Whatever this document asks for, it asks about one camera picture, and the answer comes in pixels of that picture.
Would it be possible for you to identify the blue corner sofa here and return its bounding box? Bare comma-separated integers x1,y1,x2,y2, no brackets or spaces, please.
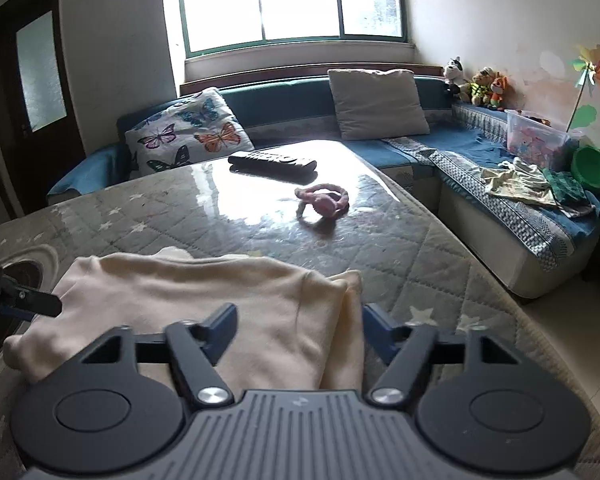
47,62,600,301

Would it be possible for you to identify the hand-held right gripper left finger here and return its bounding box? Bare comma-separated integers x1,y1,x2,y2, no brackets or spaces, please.
77,302,238,408

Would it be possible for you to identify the green checked cloth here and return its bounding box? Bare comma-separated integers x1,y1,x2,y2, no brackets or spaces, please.
542,167,595,212

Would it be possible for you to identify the plain grey pillow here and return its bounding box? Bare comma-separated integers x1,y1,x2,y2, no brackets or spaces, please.
327,67,431,141

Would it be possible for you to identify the black remote control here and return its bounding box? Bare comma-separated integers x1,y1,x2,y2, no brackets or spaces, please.
228,149,317,175

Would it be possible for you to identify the cream shirt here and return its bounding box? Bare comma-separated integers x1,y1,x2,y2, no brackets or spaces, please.
2,246,366,391

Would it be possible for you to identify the colourful paper pinwheel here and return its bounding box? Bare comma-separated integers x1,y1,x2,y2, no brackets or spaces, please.
565,45,600,131

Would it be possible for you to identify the green plastic bowl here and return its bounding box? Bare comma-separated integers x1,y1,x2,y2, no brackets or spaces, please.
571,145,600,191

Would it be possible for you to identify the butterfly print pillow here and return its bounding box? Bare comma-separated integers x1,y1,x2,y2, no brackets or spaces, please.
124,87,255,173

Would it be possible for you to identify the orange plush toy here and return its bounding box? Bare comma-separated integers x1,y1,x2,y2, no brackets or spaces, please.
490,72,512,111

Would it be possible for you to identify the tan plush toy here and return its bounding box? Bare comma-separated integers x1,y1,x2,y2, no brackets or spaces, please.
470,67,496,106

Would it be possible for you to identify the clear plastic storage box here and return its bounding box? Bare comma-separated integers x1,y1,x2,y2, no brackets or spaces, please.
505,109,583,171

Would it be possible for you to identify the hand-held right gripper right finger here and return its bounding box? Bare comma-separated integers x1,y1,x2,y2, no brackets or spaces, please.
362,304,523,407

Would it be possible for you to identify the pale crumpled garment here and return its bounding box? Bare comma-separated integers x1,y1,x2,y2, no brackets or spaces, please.
485,157,553,206

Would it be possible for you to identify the green framed window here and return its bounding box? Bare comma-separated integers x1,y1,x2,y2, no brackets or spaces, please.
175,0,413,58

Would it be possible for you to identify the black white cow plush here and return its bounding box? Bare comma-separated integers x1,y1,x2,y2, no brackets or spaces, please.
442,56,468,101

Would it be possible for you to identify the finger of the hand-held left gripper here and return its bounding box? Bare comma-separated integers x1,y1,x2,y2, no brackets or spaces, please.
0,260,62,322

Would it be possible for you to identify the dark wooden door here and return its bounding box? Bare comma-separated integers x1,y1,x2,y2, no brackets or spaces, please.
0,0,88,216

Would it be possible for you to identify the round built-in table cooker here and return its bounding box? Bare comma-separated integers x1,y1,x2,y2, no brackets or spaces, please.
0,245,61,376

